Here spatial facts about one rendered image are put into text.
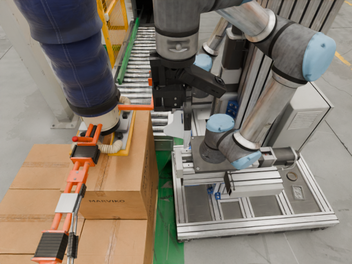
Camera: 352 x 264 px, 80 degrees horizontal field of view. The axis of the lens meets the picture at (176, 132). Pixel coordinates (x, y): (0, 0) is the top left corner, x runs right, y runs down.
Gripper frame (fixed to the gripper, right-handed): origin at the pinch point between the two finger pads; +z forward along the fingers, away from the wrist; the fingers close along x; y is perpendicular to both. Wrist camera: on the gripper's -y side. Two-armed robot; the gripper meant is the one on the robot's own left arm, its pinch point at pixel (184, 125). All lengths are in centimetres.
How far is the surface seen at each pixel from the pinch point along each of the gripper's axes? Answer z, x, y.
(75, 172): 32, -8, 41
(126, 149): 45, -28, 25
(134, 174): 58, -20, 22
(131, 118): 45, -49, 23
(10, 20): 30, -156, 126
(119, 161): 58, -30, 31
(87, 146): 32, -21, 38
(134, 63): 99, -198, 37
